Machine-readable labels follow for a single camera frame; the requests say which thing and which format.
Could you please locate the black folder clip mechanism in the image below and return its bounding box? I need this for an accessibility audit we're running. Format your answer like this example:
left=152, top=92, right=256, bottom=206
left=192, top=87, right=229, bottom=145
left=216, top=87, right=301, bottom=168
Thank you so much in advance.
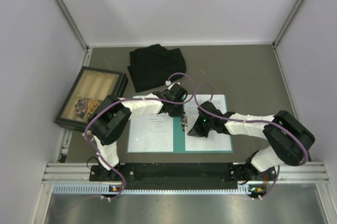
left=181, top=115, right=188, bottom=131

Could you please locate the white paper sheet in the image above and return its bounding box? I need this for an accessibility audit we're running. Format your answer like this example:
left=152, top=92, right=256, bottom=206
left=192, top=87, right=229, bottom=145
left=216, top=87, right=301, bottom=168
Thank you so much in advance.
left=127, top=114, right=174, bottom=153
left=184, top=95, right=233, bottom=153

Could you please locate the teal file folder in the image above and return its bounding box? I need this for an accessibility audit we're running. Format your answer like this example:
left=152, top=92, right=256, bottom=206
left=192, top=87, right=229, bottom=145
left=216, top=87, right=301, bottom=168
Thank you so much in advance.
left=126, top=94, right=234, bottom=154

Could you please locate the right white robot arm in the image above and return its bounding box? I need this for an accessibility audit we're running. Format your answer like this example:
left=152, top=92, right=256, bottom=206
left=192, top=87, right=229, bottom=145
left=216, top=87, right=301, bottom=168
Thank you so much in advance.
left=187, top=101, right=315, bottom=182

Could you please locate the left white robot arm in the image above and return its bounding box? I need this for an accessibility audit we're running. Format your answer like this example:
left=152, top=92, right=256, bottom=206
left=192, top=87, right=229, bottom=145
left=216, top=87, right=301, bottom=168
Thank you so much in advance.
left=83, top=83, right=187, bottom=181

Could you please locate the black folded cloth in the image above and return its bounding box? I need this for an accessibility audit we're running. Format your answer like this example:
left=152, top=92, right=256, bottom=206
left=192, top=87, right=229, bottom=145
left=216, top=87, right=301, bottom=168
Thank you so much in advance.
left=127, top=44, right=186, bottom=93

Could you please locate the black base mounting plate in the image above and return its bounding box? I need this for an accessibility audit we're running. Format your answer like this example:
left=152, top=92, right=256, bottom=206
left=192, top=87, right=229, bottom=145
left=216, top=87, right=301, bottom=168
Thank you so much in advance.
left=89, top=162, right=274, bottom=190

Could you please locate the black glass-lid display box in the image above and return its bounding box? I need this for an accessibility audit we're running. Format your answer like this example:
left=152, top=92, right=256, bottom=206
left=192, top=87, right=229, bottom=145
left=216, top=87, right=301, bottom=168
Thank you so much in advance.
left=54, top=66, right=128, bottom=131

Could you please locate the white zip tie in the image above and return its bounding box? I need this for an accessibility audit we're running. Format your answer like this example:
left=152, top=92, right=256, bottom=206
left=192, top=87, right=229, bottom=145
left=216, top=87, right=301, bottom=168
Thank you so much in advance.
left=82, top=133, right=95, bottom=142

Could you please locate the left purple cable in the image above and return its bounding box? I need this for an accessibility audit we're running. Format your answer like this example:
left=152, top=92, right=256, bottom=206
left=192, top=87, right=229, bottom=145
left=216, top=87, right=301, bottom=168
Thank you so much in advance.
left=84, top=72, right=195, bottom=201

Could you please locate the purple cable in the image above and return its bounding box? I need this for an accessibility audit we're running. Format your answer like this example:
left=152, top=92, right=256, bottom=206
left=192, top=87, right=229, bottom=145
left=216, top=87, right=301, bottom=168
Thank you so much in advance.
left=193, top=83, right=309, bottom=201
left=84, top=72, right=195, bottom=201

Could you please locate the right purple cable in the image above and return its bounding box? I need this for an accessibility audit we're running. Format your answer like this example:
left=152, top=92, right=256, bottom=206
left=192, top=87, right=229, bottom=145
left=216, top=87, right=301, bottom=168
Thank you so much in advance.
left=193, top=83, right=309, bottom=201

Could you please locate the gold bracelet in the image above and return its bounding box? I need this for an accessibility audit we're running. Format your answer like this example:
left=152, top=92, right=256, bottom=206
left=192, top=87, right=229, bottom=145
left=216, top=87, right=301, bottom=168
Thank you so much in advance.
left=86, top=99, right=100, bottom=116

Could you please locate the dark beaded bracelet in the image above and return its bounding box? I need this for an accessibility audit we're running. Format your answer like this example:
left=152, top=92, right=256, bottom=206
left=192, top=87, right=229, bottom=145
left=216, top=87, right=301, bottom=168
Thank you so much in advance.
left=74, top=98, right=89, bottom=117

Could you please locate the grey slotted cable duct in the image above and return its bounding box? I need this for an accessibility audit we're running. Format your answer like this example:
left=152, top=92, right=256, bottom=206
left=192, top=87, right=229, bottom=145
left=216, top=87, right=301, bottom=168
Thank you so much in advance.
left=53, top=184, right=265, bottom=196

